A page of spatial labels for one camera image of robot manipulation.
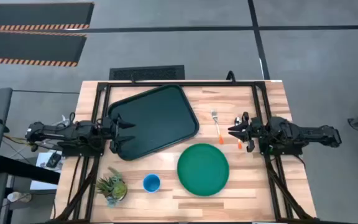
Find black handheld controller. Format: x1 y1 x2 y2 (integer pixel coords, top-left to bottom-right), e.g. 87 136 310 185
45 151 63 169

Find small blue cup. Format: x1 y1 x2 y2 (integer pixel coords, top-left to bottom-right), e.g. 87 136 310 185
142 173 162 194

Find metal spoon orange handle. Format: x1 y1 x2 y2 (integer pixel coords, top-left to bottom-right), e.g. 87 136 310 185
234 116 244 151

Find white shoe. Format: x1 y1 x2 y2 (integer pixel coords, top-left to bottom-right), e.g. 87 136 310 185
7 191 33 203

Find green round plate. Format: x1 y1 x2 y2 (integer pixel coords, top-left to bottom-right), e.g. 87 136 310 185
177 142 230 197

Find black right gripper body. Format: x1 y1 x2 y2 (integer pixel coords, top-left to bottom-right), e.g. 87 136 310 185
242 111 269 154

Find white paper sheet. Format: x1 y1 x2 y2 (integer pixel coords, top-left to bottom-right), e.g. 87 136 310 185
29 151 63 191

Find dark green plastic tray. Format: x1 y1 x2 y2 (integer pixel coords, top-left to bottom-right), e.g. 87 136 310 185
107 83 200 162

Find black mat with striped edge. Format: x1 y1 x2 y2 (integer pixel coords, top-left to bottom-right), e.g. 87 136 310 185
0 2 95 32
0 30 88 68

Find metal fork orange handle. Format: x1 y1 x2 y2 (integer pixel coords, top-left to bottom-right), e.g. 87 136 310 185
211 108 225 146

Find black perforated floor mat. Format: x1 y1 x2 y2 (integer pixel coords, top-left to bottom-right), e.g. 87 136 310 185
109 64 186 82

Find small potted succulent plant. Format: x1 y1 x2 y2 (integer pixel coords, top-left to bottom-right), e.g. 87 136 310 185
95 166 129 208

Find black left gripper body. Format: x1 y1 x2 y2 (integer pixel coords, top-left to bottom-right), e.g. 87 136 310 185
101 113 121 155

